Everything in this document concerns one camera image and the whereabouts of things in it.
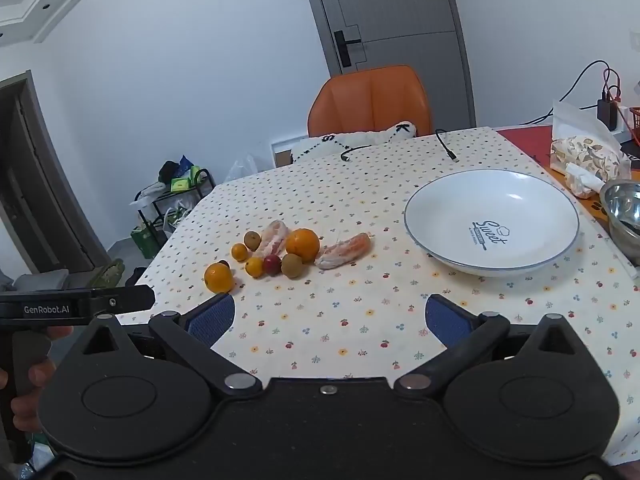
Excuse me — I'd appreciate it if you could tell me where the dark brown door frame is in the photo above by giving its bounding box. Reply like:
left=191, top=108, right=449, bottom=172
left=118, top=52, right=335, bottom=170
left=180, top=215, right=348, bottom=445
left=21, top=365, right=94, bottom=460
left=0, top=70, right=108, bottom=281

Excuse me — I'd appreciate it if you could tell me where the white bag with green items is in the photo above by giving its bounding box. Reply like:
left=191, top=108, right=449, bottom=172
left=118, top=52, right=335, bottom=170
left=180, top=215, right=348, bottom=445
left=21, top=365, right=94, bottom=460
left=162, top=205, right=193, bottom=233

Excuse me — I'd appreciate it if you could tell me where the orange chair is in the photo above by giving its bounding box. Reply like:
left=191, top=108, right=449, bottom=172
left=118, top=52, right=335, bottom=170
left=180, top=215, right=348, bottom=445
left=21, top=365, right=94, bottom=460
left=307, top=65, right=433, bottom=138

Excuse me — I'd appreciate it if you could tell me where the white pillow with black stitching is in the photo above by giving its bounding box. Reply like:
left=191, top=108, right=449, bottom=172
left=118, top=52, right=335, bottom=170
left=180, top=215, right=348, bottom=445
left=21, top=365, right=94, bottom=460
left=290, top=120, right=418, bottom=163

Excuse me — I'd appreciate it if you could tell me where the black charger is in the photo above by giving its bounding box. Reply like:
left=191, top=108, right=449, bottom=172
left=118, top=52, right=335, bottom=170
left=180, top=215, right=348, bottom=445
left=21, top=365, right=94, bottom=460
left=596, top=87, right=621, bottom=131

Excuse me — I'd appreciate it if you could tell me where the grey door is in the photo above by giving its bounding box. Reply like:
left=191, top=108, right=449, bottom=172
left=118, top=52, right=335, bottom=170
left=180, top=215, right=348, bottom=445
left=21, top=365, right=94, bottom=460
left=297, top=0, right=476, bottom=128

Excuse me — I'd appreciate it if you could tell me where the white power strip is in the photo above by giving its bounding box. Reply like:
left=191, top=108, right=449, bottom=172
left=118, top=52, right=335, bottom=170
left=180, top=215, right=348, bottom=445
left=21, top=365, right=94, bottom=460
left=602, top=105, right=633, bottom=142

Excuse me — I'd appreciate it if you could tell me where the black metal rack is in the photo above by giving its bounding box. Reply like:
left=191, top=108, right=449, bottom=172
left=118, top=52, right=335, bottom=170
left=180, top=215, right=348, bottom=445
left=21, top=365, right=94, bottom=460
left=141, top=167, right=216, bottom=248

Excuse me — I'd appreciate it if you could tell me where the red cable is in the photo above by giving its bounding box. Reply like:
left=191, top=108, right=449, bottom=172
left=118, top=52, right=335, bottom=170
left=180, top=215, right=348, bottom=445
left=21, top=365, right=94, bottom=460
left=602, top=67, right=623, bottom=106

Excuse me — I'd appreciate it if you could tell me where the patterned tissue pack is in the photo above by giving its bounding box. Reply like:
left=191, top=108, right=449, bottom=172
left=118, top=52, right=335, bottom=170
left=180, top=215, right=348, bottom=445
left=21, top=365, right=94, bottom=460
left=550, top=101, right=633, bottom=200

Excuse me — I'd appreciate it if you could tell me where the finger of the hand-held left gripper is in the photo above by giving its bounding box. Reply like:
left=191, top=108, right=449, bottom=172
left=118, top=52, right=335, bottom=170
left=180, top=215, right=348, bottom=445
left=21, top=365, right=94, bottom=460
left=91, top=284, right=156, bottom=317

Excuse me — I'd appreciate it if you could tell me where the green camouflage item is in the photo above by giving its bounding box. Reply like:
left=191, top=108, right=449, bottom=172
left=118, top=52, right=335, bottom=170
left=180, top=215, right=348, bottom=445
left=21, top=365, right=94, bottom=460
left=90, top=259, right=126, bottom=290

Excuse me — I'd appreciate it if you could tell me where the steel bowl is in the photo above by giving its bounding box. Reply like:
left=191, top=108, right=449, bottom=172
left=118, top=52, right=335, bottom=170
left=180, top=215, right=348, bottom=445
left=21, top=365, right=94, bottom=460
left=599, top=179, right=640, bottom=261

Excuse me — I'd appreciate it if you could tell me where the medium orange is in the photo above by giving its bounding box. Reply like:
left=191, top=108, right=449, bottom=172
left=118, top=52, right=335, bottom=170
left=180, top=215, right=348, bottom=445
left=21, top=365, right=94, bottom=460
left=203, top=262, right=235, bottom=295

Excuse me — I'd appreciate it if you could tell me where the green box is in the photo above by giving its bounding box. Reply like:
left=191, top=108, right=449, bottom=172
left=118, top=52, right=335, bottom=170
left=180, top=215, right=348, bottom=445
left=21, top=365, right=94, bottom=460
left=170, top=165, right=203, bottom=193

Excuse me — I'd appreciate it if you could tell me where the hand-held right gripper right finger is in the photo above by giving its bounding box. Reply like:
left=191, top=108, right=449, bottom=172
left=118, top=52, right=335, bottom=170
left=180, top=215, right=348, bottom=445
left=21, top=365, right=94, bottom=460
left=393, top=294, right=583, bottom=402

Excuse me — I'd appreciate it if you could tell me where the red mat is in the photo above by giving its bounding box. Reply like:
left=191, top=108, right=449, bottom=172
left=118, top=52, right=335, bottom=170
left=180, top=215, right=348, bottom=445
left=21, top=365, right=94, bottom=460
left=495, top=125, right=556, bottom=166

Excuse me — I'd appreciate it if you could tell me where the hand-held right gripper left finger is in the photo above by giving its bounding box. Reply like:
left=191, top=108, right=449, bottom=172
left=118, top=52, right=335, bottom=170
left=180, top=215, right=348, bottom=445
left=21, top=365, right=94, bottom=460
left=80, top=293, right=264, bottom=402

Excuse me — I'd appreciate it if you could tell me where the white plate with blue rim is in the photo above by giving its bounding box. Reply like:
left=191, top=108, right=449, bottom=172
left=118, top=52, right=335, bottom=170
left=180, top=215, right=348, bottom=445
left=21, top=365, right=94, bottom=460
left=404, top=169, right=581, bottom=277

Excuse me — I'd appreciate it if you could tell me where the person's left hand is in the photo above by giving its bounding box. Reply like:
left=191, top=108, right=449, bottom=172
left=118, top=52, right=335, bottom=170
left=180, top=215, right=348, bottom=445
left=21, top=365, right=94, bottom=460
left=10, top=326, right=75, bottom=433

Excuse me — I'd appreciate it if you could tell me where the black spoon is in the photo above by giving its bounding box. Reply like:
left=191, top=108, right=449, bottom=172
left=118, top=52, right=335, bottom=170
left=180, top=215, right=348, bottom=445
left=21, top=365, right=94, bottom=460
left=612, top=212, right=640, bottom=238

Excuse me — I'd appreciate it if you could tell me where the clear plastic bag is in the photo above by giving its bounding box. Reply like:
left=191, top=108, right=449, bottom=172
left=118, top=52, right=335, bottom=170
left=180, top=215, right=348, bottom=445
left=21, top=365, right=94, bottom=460
left=222, top=155, right=258, bottom=183

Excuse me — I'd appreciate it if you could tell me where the peeled pomelo segment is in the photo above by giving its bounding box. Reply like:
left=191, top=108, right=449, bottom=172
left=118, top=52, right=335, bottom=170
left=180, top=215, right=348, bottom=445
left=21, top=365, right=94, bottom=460
left=255, top=220, right=291, bottom=261
left=314, top=232, right=373, bottom=269

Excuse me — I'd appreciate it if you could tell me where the black power cable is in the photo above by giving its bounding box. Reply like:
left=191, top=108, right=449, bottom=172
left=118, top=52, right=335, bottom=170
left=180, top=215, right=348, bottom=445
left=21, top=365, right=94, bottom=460
left=520, top=60, right=613, bottom=126

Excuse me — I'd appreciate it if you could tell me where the large orange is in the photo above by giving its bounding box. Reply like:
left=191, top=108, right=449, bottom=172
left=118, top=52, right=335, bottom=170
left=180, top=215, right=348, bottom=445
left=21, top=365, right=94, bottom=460
left=285, top=228, right=321, bottom=264

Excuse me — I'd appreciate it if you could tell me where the black straight cable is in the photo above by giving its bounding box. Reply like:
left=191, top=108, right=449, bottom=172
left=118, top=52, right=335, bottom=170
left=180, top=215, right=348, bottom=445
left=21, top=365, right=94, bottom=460
left=435, top=129, right=460, bottom=163

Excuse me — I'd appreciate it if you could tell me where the black door handle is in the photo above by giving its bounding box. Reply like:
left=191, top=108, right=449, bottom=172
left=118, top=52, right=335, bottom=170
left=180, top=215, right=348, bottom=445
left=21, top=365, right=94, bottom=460
left=334, top=30, right=362, bottom=67

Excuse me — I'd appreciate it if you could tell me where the grey cushion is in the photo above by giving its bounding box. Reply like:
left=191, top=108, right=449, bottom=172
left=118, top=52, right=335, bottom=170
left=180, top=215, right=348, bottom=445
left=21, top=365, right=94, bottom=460
left=12, top=269, right=71, bottom=291

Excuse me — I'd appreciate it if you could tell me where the dotted white tablecloth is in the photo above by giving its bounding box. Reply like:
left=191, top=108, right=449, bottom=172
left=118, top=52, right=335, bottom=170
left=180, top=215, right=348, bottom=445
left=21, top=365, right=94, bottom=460
left=120, top=127, right=640, bottom=466

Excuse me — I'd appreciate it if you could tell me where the white cloth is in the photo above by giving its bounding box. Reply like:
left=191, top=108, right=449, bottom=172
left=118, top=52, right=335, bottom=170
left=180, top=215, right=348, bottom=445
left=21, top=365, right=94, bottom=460
left=131, top=182, right=171, bottom=207

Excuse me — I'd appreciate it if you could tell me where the white framed board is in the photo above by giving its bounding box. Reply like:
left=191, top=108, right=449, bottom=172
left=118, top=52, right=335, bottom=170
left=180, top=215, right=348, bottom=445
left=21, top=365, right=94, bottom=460
left=271, top=136, right=311, bottom=168

